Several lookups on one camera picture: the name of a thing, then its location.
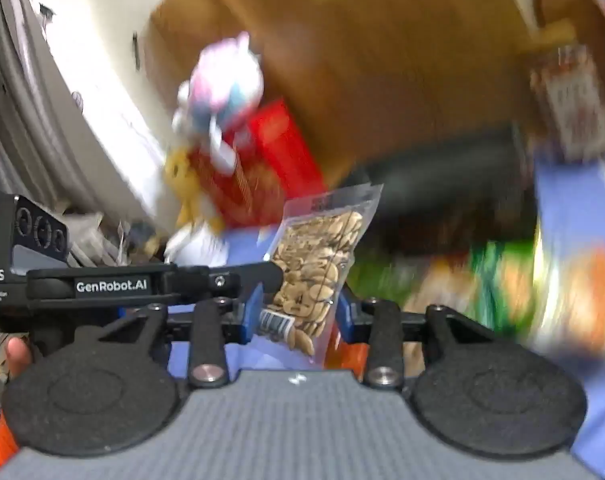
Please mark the blue printed cloth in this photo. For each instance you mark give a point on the blue printed cloth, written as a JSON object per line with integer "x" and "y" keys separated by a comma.
{"x": 572, "y": 200}

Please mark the wooden headboard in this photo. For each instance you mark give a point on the wooden headboard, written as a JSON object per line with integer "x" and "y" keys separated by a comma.
{"x": 362, "y": 45}

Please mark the clear peanut bag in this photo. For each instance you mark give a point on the clear peanut bag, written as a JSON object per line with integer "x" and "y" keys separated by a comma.
{"x": 312, "y": 270}

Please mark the person's left hand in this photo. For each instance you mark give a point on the person's left hand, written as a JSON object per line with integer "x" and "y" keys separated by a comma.
{"x": 18, "y": 357}

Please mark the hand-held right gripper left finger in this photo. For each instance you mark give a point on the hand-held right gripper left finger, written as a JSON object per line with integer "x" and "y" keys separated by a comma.
{"x": 250, "y": 312}

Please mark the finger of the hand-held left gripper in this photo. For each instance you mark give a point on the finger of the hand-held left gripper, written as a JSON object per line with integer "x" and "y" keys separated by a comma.
{"x": 232, "y": 280}

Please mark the green snack packet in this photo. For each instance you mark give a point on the green snack packet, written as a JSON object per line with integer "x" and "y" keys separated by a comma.
{"x": 447, "y": 280}

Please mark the orange snack packet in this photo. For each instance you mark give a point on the orange snack packet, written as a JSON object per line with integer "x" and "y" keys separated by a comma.
{"x": 346, "y": 357}

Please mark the yellow plush toy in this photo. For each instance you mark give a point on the yellow plush toy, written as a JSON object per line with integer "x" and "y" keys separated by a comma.
{"x": 190, "y": 185}

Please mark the pink plush toy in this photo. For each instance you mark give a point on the pink plush toy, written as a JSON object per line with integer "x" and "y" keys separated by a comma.
{"x": 222, "y": 90}

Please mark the red gift bag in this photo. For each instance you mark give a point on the red gift bag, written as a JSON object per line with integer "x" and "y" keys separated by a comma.
{"x": 262, "y": 170}

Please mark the black printed box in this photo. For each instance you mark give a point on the black printed box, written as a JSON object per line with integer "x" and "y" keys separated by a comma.
{"x": 447, "y": 190}

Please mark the white enamel mug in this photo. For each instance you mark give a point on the white enamel mug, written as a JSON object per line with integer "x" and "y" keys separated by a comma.
{"x": 195, "y": 245}

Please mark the pile of grey clutter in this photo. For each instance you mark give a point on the pile of grey clutter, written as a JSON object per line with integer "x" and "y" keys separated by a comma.
{"x": 102, "y": 240}

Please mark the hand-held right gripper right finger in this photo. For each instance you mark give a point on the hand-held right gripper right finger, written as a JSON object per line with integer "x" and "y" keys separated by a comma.
{"x": 346, "y": 312}

